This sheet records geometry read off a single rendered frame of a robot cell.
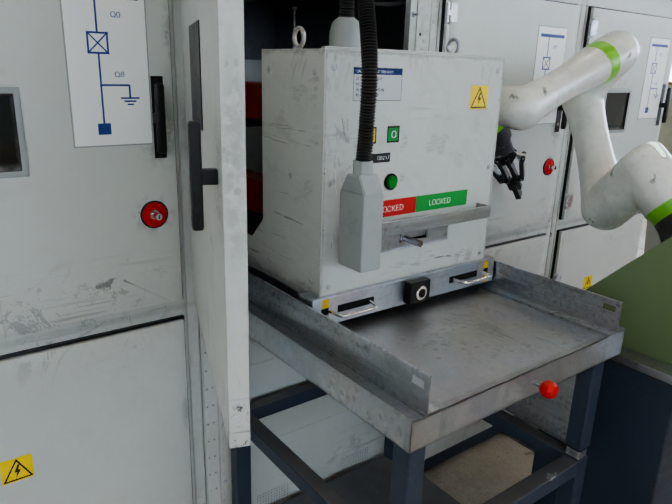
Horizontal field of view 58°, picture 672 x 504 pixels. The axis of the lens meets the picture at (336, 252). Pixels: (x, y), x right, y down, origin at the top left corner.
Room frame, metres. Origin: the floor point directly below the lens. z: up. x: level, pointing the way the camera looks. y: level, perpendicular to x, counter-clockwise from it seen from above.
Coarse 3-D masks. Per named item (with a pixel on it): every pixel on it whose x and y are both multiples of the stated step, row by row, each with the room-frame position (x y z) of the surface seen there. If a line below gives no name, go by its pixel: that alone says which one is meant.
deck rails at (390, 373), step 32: (256, 288) 1.24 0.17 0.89; (512, 288) 1.36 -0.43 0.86; (544, 288) 1.29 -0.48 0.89; (576, 288) 1.23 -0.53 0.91; (288, 320) 1.13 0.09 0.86; (320, 320) 1.05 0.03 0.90; (576, 320) 1.20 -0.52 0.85; (608, 320) 1.17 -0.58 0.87; (352, 352) 0.97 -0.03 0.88; (384, 352) 0.90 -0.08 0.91; (384, 384) 0.90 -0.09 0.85; (416, 384) 0.84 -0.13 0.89
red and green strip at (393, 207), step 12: (444, 192) 1.30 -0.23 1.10; (456, 192) 1.33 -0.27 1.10; (384, 204) 1.20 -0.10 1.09; (396, 204) 1.22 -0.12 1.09; (408, 204) 1.24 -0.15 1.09; (420, 204) 1.26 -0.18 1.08; (432, 204) 1.28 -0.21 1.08; (444, 204) 1.31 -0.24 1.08; (456, 204) 1.33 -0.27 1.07; (384, 216) 1.20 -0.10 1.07
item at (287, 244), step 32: (288, 64) 1.20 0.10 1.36; (320, 64) 1.12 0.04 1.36; (288, 96) 1.20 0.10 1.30; (320, 96) 1.12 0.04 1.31; (288, 128) 1.20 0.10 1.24; (320, 128) 1.11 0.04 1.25; (288, 160) 1.20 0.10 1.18; (320, 160) 1.11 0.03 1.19; (288, 192) 1.20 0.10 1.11; (320, 192) 1.11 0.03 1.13; (288, 224) 1.20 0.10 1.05; (320, 224) 1.11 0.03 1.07; (256, 256) 1.31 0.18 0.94; (288, 256) 1.20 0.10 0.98; (320, 256) 1.11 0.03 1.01; (320, 288) 1.11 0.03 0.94
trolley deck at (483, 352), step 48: (480, 288) 1.40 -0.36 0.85; (288, 336) 1.09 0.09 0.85; (384, 336) 1.10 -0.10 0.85; (432, 336) 1.11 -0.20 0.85; (480, 336) 1.12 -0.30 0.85; (528, 336) 1.12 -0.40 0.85; (576, 336) 1.13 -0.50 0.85; (336, 384) 0.95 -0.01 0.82; (432, 384) 0.92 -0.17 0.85; (480, 384) 0.92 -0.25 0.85; (528, 384) 0.97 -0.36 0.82; (384, 432) 0.84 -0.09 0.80; (432, 432) 0.83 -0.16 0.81
